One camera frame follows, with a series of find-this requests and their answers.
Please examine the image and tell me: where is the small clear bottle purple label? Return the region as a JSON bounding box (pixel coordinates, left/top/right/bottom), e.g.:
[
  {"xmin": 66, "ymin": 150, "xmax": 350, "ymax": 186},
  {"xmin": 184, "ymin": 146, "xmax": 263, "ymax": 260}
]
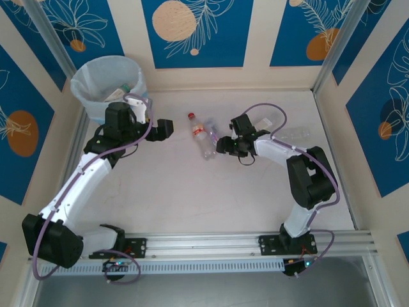
[{"xmin": 204, "ymin": 118, "xmax": 221, "ymax": 145}]

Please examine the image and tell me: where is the white bin with plastic liner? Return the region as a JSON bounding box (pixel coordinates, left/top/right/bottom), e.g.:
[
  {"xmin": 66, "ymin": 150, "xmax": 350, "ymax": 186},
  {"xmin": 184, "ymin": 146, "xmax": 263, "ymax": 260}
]
[{"xmin": 70, "ymin": 56, "xmax": 148, "ymax": 125}]

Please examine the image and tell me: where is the small bottle with green print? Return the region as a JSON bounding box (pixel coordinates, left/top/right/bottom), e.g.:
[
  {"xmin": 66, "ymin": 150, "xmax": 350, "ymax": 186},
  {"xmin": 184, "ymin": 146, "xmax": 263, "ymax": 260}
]
[{"xmin": 107, "ymin": 83, "xmax": 132, "ymax": 102}]

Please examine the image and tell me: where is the clear bottle with red cap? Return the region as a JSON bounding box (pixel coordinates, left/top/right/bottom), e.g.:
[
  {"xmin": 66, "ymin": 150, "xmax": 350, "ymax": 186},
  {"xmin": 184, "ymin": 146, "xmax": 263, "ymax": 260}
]
[{"xmin": 187, "ymin": 112, "xmax": 217, "ymax": 161}]

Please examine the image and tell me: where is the aluminium side rail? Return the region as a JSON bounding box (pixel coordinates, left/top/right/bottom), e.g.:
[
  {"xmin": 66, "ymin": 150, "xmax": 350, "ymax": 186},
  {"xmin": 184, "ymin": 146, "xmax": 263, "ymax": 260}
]
[
  {"xmin": 313, "ymin": 89, "xmax": 397, "ymax": 307},
  {"xmin": 9, "ymin": 107, "xmax": 90, "ymax": 307}
]

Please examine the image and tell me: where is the black electronics board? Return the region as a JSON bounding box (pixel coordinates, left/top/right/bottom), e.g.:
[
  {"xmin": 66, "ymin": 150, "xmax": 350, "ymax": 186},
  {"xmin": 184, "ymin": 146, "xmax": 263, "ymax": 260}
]
[
  {"xmin": 102, "ymin": 259, "xmax": 130, "ymax": 273},
  {"xmin": 282, "ymin": 258, "xmax": 313, "ymax": 278}
]

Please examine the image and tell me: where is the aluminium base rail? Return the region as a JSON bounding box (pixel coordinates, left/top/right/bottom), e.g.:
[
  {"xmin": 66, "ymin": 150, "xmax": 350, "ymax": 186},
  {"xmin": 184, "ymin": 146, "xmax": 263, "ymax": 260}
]
[{"xmin": 27, "ymin": 230, "xmax": 375, "ymax": 262}]

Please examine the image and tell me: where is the thin black cable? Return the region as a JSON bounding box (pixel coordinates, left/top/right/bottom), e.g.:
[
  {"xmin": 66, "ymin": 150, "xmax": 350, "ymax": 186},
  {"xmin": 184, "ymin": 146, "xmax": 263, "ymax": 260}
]
[{"xmin": 238, "ymin": 152, "xmax": 256, "ymax": 166}]

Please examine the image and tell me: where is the purple cable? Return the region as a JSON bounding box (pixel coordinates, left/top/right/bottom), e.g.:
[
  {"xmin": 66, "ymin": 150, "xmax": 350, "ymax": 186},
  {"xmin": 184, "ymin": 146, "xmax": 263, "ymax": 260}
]
[
  {"xmin": 243, "ymin": 102, "xmax": 339, "ymax": 278},
  {"xmin": 31, "ymin": 93, "xmax": 156, "ymax": 285}
]

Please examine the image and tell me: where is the clear plastic bottle without cap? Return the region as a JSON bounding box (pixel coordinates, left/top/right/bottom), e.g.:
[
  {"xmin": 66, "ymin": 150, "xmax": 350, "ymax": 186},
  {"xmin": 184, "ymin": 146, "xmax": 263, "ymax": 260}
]
[{"xmin": 277, "ymin": 126, "xmax": 311, "ymax": 141}]

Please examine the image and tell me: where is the grey slotted cable duct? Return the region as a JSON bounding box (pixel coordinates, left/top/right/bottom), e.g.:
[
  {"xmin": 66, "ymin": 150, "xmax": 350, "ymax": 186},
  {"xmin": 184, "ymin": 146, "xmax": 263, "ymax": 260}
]
[{"xmin": 41, "ymin": 258, "xmax": 286, "ymax": 276}]

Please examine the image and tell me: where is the aluminium frame post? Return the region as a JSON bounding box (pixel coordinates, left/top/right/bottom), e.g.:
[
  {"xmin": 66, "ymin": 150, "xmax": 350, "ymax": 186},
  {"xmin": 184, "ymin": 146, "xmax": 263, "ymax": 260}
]
[
  {"xmin": 311, "ymin": 0, "xmax": 365, "ymax": 93},
  {"xmin": 19, "ymin": 0, "xmax": 79, "ymax": 93}
]

